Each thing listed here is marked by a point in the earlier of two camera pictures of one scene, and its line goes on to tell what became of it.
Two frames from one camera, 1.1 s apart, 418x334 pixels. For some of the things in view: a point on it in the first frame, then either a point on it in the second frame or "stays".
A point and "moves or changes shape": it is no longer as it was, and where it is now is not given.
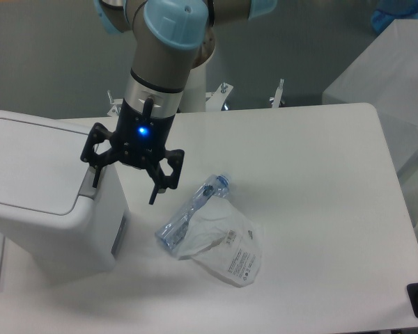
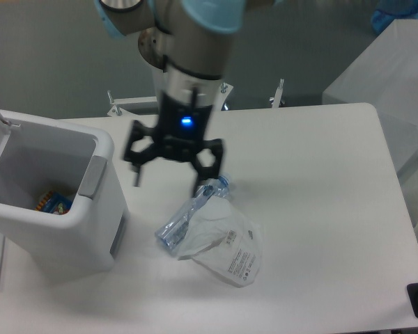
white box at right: [394, 75] stays
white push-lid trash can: [40, 199] moves or changes shape
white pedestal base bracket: [214, 99] stays
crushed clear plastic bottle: [170, 232] stays
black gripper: [139, 142] → [182, 127]
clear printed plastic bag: [219, 237] stays
